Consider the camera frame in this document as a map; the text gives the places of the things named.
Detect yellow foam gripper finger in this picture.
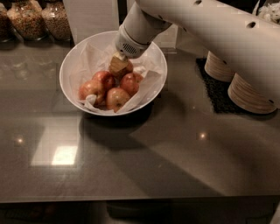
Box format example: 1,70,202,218
108,52,129,77

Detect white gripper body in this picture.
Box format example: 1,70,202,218
115,3,172,59

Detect red apple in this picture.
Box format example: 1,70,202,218
120,73,144,96
106,87,130,112
78,80,106,106
109,60,133,80
92,71,116,90

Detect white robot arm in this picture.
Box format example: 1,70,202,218
120,0,280,224

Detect white bowl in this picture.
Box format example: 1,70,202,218
59,31,169,117

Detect white paper liner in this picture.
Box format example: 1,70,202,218
69,38,163,114

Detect left clear sign holder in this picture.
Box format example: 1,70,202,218
63,0,119,44

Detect right glass cereal jar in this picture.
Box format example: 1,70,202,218
41,0,72,41

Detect glass cereal jar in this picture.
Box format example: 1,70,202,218
41,0,72,41
7,0,46,40

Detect rear stack paper bowls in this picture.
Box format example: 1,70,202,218
205,52,235,82

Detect stack paper bowls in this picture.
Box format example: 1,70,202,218
205,52,235,82
227,73,277,115

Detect black mesh mat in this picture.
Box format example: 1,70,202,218
196,59,245,114

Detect middle glass cereal jar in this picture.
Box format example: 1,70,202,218
7,0,46,40

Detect front stack paper bowls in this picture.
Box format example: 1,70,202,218
227,73,277,115

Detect white napkin pile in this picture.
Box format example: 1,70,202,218
252,0,280,25

